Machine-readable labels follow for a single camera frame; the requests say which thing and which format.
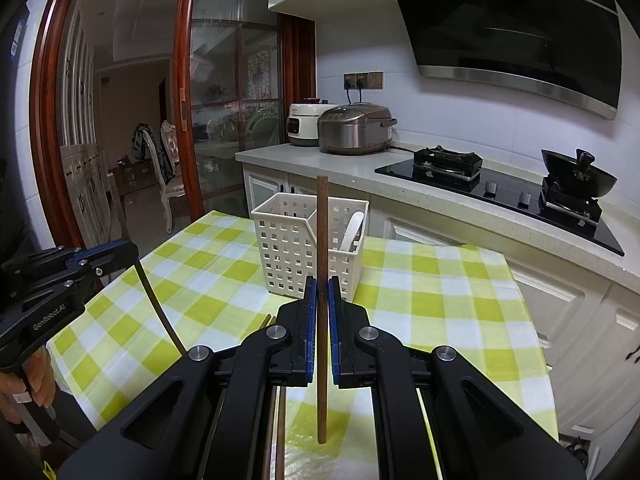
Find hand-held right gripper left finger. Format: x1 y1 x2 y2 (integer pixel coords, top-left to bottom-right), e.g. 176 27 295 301
60 277 318 480

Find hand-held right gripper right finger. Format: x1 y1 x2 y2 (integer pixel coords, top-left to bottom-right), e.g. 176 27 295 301
327 275 586 480

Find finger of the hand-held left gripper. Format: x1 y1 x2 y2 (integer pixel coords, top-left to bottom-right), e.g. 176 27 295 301
10 241 140 312
0 246 83 284

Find white plastic utensil basket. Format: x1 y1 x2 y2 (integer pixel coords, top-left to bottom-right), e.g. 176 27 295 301
251 192 370 303

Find person's left hand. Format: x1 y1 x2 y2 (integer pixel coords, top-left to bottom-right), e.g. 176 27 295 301
0 347 57 426

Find white hallway cabinets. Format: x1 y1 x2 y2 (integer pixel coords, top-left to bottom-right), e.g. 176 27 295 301
59 5 131 246

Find green checked tablecloth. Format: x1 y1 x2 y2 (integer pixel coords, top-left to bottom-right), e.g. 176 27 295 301
47 210 558 480

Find white plastic spoon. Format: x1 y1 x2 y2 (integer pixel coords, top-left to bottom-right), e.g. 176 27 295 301
332 211 365 251

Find dark clothing on chair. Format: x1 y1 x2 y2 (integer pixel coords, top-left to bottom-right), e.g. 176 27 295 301
131 122 168 171

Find white dining chair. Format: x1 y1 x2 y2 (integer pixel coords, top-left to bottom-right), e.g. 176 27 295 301
142 120 193 233

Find black burner grate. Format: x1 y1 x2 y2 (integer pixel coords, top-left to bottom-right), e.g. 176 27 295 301
540 175 605 226
412 145 483 181

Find silver rice cooker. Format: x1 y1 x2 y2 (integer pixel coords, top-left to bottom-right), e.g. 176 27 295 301
318 102 398 156

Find wooden sliding glass door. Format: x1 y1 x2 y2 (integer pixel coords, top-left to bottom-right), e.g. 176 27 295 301
172 0 317 221

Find white rice cooker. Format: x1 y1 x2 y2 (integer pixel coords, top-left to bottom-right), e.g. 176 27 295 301
286 99 341 147

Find black glass gas cooktop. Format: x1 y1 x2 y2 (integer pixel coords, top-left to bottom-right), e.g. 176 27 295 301
375 152 626 257

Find white kitchen base cabinets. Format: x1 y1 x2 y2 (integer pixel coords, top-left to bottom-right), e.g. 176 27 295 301
242 162 640 441

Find black wok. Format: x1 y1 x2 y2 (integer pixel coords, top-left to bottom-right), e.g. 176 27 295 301
541 148 617 198

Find black glass range hood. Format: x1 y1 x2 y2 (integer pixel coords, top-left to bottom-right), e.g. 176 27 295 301
390 0 623 121

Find red wooden door frame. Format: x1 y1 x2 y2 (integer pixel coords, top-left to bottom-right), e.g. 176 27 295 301
30 0 96 251

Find gold wall socket panel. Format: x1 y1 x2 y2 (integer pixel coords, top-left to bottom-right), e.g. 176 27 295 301
343 72 385 88

